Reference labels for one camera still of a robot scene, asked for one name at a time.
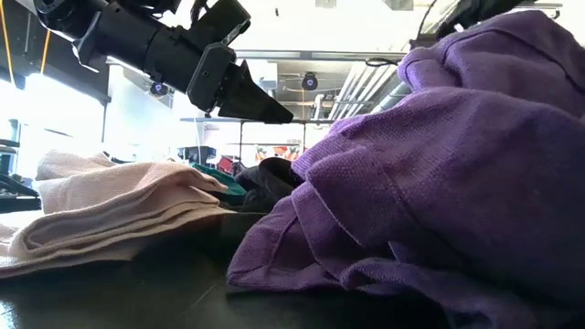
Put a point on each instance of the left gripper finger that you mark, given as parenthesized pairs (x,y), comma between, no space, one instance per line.
(251,102)

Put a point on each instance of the teal green towel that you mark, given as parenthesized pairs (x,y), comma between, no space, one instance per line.
(221,178)

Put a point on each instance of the black towel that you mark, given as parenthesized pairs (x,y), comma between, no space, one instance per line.
(269,183)

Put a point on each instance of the pale pink towel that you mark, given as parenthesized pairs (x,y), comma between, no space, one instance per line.
(114,205)

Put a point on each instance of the purple towel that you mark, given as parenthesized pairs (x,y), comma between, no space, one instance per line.
(434,183)

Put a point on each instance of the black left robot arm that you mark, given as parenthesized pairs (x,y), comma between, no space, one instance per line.
(114,32)

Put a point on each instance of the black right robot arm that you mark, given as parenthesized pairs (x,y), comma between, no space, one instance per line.
(480,11)

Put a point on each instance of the white ceiling box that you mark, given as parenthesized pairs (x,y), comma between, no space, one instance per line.
(267,73)

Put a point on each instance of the floral curtain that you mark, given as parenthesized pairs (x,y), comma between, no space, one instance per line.
(279,153)

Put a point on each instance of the white ceiling pipes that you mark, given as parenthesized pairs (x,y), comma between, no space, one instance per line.
(356,87)

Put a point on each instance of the black round ceiling camera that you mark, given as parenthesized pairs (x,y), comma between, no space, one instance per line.
(310,82)
(158,88)

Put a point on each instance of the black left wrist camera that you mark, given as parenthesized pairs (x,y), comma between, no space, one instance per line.
(224,18)

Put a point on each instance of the black background rack frame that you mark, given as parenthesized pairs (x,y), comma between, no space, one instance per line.
(315,121)

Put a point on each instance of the grey overhead frame bar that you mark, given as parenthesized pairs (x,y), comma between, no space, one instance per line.
(320,55)

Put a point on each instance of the silver spiral duct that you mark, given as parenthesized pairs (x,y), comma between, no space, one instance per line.
(393,98)

